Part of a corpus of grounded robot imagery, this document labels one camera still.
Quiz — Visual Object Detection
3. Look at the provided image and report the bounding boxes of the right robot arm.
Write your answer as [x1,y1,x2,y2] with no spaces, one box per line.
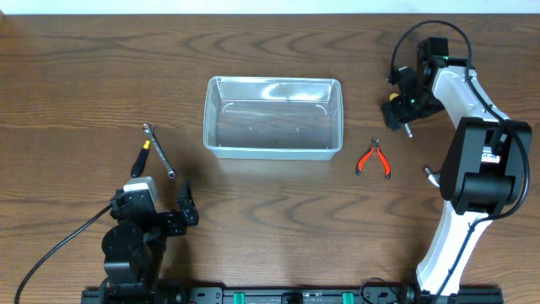
[381,37,532,303]

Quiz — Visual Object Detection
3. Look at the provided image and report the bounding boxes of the clear plastic container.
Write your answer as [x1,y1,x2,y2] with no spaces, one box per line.
[203,76,344,160]

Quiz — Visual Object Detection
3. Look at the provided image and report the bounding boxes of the red handled pliers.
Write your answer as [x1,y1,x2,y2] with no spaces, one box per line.
[355,137,392,181]

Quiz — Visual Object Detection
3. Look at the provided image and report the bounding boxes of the black handled hammer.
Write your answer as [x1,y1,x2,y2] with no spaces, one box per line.
[423,166,440,188]

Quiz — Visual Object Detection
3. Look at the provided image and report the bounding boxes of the silver ring wrench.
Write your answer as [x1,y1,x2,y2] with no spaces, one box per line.
[142,123,176,179]

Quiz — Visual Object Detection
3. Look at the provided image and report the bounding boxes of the yellow black stubby screwdriver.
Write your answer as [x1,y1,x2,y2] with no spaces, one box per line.
[389,93,413,138]

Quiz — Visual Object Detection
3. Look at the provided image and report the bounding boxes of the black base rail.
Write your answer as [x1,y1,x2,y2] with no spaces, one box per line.
[80,285,505,304]

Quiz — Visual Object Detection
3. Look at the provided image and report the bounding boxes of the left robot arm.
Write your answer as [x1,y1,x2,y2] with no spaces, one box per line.
[98,176,199,303]

